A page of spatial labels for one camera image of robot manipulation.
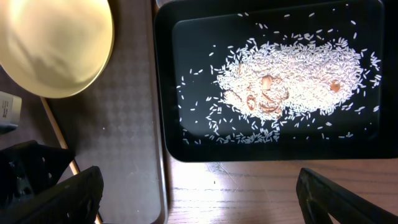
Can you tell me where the brown plastic serving tray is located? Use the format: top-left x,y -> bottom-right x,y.
0,0 -> 169,224

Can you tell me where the black food waste tray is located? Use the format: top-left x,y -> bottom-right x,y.
154,1 -> 397,162

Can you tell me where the yellow round plate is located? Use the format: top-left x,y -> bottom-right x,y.
1,0 -> 114,98

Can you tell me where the spilled rice pile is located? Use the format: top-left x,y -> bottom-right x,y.
172,12 -> 383,146

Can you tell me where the wooden chopstick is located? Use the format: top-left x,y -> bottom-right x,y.
39,96 -> 103,224

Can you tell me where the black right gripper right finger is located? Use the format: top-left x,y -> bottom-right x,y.
296,168 -> 397,224

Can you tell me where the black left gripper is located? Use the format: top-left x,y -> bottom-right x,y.
0,91 -> 75,205

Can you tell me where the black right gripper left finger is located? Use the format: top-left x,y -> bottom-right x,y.
1,166 -> 104,224

